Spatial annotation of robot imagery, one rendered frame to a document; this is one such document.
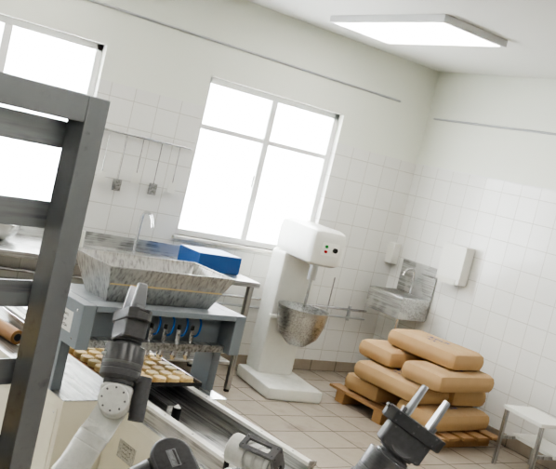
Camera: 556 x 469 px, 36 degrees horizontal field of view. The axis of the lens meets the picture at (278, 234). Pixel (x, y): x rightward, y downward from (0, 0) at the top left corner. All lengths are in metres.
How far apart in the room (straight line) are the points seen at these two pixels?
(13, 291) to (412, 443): 0.83
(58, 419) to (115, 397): 1.28
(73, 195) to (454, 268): 6.75
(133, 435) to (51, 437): 0.29
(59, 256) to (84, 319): 2.03
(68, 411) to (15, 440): 2.07
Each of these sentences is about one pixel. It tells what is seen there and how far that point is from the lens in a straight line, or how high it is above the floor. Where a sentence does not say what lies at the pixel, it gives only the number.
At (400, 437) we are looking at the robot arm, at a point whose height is 1.38.
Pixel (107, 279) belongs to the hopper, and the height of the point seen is 1.26.
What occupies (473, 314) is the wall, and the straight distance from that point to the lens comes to 7.56.
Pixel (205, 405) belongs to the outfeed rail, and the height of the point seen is 0.87.
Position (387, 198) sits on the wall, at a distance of 8.12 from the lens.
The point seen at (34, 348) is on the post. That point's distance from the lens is 0.98.
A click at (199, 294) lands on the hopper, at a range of 3.27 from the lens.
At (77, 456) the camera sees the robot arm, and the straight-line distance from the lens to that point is 1.84.
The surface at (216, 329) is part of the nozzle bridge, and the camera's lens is 3.41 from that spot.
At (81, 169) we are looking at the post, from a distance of 0.95.
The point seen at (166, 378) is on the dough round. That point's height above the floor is 0.91.
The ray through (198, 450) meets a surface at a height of 0.87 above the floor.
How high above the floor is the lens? 1.79
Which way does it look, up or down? 5 degrees down
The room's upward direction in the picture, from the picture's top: 13 degrees clockwise
